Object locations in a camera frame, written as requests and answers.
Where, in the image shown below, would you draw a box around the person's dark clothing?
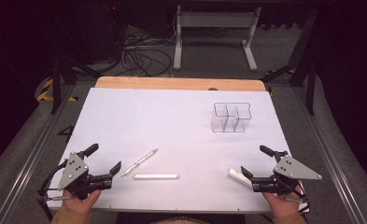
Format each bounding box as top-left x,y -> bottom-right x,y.
115,212 -> 247,224

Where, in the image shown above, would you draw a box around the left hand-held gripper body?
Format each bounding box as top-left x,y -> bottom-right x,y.
57,151 -> 114,201

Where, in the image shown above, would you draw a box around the white pen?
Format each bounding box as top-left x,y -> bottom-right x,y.
133,173 -> 181,181
227,168 -> 254,189

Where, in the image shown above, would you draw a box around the wooden table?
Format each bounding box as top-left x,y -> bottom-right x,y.
94,76 -> 267,92

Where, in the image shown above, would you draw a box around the white metal stand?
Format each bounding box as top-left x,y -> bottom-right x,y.
173,5 -> 262,72

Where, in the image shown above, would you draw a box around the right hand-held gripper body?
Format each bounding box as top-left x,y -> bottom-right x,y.
251,154 -> 323,197

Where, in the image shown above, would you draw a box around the person's right hand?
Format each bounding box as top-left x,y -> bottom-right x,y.
262,188 -> 303,219

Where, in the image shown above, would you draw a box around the clear plastic pen organizer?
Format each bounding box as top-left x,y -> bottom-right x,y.
211,102 -> 253,133

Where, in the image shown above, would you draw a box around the black floor cables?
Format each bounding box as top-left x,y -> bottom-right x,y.
120,29 -> 174,78

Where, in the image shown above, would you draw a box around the person's left hand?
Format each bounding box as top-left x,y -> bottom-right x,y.
62,189 -> 102,216

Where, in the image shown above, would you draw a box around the left hand-held gripper cable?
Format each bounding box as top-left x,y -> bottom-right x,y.
36,161 -> 69,220

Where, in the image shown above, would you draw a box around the black metal stand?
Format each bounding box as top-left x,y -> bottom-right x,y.
260,8 -> 319,117
49,55 -> 102,115

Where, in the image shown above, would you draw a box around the yellow black hazard tape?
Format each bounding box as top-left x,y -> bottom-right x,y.
36,77 -> 79,103

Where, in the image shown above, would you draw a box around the aluminium floor rail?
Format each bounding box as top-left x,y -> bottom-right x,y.
291,87 -> 367,224
0,85 -> 77,224

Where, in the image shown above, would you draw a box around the clear pen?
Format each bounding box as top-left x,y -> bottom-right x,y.
120,147 -> 160,178

